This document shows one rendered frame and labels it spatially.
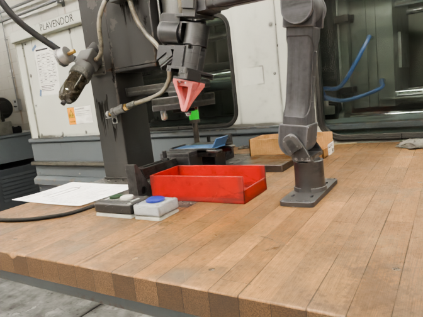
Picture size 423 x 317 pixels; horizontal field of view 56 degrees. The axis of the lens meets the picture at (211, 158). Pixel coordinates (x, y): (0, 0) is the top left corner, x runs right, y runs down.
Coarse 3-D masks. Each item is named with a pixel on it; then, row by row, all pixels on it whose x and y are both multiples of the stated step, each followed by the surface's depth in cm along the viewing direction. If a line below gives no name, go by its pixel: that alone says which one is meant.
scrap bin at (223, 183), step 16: (160, 176) 93; (176, 176) 91; (192, 176) 88; (208, 176) 86; (224, 176) 84; (240, 176) 82; (256, 176) 93; (160, 192) 94; (176, 192) 92; (192, 192) 89; (208, 192) 87; (224, 192) 85; (240, 192) 83; (256, 192) 88
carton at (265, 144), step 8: (264, 136) 143; (272, 136) 141; (320, 136) 121; (328, 136) 131; (256, 144) 132; (264, 144) 131; (272, 144) 129; (320, 144) 121; (328, 144) 126; (256, 152) 133; (264, 152) 131; (272, 152) 130; (280, 152) 129; (328, 152) 126
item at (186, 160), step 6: (192, 156) 109; (222, 156) 123; (180, 162) 109; (186, 162) 108; (192, 162) 109; (198, 162) 112; (204, 162) 122; (210, 162) 120; (216, 162) 120; (222, 162) 123
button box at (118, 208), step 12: (96, 204) 86; (108, 204) 84; (120, 204) 83; (132, 204) 82; (36, 216) 89; (48, 216) 88; (60, 216) 89; (108, 216) 85; (120, 216) 83; (132, 216) 82
